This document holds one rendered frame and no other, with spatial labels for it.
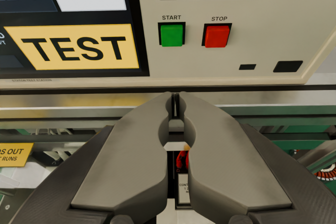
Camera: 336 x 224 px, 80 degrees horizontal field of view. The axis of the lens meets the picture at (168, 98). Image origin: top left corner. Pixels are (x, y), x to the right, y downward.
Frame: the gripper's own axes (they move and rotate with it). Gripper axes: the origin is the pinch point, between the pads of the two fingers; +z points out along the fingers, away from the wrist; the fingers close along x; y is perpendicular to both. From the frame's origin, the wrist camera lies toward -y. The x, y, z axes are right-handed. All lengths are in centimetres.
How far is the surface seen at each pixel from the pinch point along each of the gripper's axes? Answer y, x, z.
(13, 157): 10.7, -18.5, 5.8
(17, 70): 1.1, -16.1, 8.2
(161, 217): 37.7, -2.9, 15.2
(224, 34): -2.5, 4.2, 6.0
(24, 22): -3.8, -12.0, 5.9
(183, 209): 31.6, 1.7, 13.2
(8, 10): -4.7, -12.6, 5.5
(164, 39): -2.1, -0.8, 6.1
